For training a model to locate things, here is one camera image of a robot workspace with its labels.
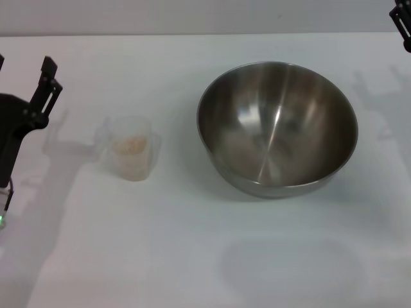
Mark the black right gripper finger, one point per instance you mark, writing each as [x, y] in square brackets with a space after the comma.
[404, 19]

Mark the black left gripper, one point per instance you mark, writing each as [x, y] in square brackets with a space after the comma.
[9, 128]

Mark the white rice grains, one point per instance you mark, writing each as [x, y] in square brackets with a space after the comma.
[130, 144]

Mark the clear plastic measuring cup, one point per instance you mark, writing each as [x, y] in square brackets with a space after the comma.
[131, 167]

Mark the stainless steel mixing bowl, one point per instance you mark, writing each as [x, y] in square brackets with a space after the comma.
[276, 128]

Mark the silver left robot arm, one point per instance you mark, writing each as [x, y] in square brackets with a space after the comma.
[3, 208]

